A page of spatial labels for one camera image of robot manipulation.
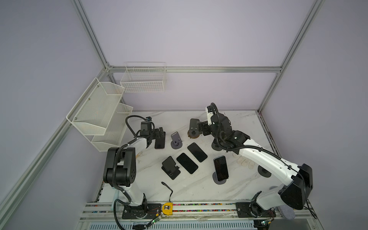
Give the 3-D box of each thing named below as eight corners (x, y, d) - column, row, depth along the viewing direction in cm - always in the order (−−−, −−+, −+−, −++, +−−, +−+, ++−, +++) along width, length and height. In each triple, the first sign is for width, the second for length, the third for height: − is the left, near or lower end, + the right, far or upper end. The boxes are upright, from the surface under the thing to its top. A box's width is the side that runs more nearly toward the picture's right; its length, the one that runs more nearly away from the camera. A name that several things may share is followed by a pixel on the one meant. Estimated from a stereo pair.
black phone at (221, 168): (216, 183, 84) (221, 174, 72) (210, 169, 90) (213, 158, 78) (226, 180, 85) (232, 170, 73) (219, 166, 91) (224, 155, 79)
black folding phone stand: (163, 170, 89) (160, 163, 81) (171, 163, 92) (169, 155, 84) (172, 180, 85) (170, 174, 77) (180, 173, 88) (179, 165, 80)
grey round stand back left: (175, 151, 99) (173, 142, 90) (169, 144, 102) (168, 136, 94) (182, 146, 101) (182, 137, 93) (177, 139, 105) (176, 131, 96)
